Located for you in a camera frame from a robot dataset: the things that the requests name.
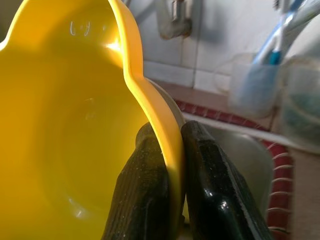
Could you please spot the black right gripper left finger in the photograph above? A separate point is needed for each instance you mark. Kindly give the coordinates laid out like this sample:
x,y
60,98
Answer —
x,y
142,187

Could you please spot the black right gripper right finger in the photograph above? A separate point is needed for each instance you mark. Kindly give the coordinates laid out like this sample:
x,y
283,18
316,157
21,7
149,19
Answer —
x,y
215,200

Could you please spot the yellow plastic bowl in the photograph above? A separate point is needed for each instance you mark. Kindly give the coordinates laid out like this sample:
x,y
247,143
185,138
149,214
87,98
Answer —
x,y
62,125

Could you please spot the clear toothbrush cup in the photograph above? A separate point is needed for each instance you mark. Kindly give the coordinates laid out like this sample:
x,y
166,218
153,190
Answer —
x,y
250,92

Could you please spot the clear plastic bucket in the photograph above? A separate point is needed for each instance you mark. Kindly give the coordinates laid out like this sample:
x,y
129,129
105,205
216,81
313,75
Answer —
x,y
300,112

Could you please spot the grey wall tap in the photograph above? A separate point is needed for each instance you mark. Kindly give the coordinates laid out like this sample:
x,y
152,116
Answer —
x,y
175,22

